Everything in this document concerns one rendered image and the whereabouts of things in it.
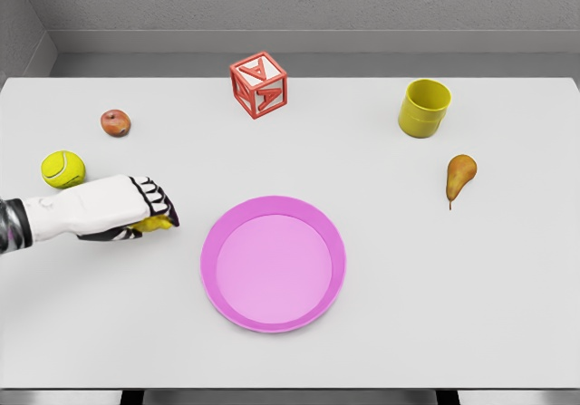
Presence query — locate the pink round plate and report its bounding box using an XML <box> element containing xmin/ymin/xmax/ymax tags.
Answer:
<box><xmin>199</xmin><ymin>195</ymin><xmax>348</xmax><ymax>334</ymax></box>

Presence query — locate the brown-yellow pear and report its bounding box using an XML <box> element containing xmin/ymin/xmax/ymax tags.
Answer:
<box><xmin>445</xmin><ymin>153</ymin><xmax>479</xmax><ymax>212</ymax></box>

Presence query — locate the red apple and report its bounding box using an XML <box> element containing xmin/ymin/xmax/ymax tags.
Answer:
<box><xmin>100</xmin><ymin>109</ymin><xmax>133</xmax><ymax>139</ymax></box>

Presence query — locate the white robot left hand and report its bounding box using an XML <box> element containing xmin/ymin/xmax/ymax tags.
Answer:
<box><xmin>60</xmin><ymin>174</ymin><xmax>181</xmax><ymax>243</ymax></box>

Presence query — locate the yellow-green tennis ball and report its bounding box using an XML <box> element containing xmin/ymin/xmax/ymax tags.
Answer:
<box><xmin>40</xmin><ymin>149</ymin><xmax>87</xmax><ymax>190</ymax></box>

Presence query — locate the yellow lemon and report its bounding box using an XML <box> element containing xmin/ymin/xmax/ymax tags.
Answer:
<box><xmin>128</xmin><ymin>215</ymin><xmax>174</xmax><ymax>235</ymax></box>

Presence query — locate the yellow cup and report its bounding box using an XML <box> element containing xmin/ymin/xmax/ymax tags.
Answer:
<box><xmin>398</xmin><ymin>78</ymin><xmax>453</xmax><ymax>140</ymax></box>

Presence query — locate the red letter block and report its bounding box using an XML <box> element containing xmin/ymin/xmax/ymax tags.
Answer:
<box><xmin>228</xmin><ymin>51</ymin><xmax>289</xmax><ymax>121</ymax></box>

